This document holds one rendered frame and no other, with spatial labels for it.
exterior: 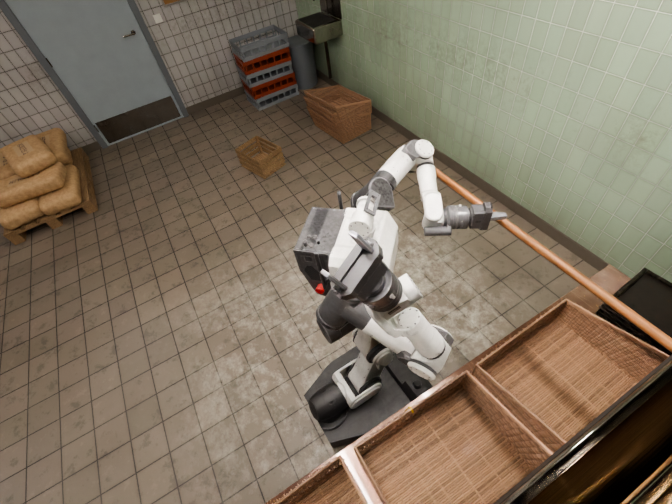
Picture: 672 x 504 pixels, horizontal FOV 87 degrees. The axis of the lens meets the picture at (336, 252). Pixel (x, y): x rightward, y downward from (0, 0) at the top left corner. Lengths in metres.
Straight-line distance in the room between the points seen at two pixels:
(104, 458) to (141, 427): 0.24
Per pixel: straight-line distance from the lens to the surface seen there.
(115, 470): 2.74
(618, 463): 0.92
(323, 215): 1.19
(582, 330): 1.98
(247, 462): 2.38
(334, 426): 2.11
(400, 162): 1.36
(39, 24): 5.10
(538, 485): 0.82
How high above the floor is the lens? 2.22
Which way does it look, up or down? 50 degrees down
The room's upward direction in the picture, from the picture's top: 11 degrees counter-clockwise
